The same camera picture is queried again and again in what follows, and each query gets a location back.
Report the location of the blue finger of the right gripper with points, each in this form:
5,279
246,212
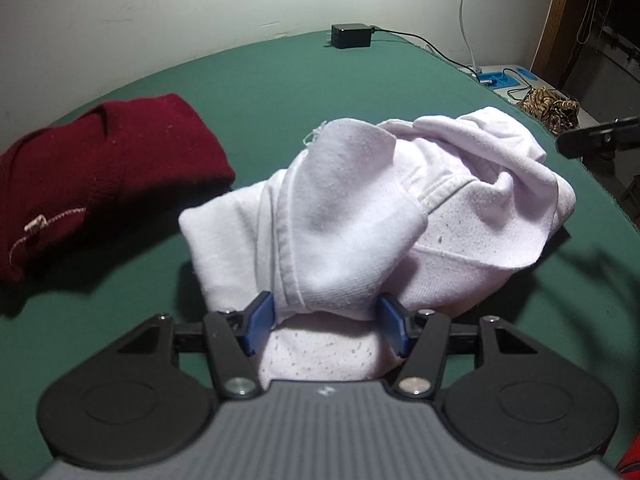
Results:
609,138

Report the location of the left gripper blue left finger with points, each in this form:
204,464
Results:
232,339

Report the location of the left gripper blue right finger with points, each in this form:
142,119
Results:
420,340

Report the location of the white t-shirt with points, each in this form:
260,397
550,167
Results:
439,212

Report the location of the leopard print fabric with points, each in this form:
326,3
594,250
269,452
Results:
556,112

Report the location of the white blue power strip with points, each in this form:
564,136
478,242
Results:
506,77

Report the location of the green table cloth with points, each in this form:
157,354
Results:
261,101

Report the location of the dark red garment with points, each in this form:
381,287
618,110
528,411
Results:
56,179

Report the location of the red operator clothing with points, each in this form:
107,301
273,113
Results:
629,466

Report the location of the black power adapter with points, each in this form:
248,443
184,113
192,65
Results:
351,36

